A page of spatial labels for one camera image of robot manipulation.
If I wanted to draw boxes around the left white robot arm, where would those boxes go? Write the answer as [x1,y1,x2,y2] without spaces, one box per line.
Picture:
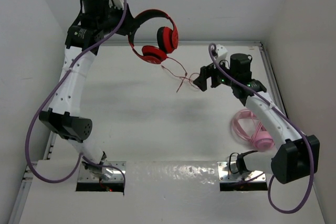
[38,0,136,177]

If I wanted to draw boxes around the metal base plate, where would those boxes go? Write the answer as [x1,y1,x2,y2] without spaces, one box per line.
[77,161,126,183]
[217,161,267,183]

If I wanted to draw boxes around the pink headphones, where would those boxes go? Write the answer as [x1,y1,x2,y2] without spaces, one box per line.
[231,109,275,151]

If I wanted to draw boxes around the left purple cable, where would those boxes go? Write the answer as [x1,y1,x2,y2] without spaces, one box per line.
[28,0,130,184]

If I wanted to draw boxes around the aluminium table frame rail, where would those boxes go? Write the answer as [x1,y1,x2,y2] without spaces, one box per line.
[7,40,288,224]

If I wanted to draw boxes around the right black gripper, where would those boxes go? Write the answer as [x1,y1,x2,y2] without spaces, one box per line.
[193,56,236,91]

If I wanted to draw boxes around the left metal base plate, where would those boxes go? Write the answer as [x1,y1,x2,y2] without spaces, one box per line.
[77,161,126,183]

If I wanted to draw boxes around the purple cable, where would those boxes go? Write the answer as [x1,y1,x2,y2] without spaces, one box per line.
[208,42,315,214]
[28,0,130,184]

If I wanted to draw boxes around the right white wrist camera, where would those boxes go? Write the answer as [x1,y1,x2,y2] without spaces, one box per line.
[212,44,228,62]

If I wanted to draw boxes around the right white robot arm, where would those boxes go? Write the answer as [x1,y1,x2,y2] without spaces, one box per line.
[194,52,320,185]

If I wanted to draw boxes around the red black headphones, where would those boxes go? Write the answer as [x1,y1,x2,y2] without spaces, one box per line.
[128,9,179,65]

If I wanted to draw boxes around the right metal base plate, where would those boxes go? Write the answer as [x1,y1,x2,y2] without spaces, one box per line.
[217,161,267,183]

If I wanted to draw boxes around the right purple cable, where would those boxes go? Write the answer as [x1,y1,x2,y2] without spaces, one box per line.
[208,42,315,214]

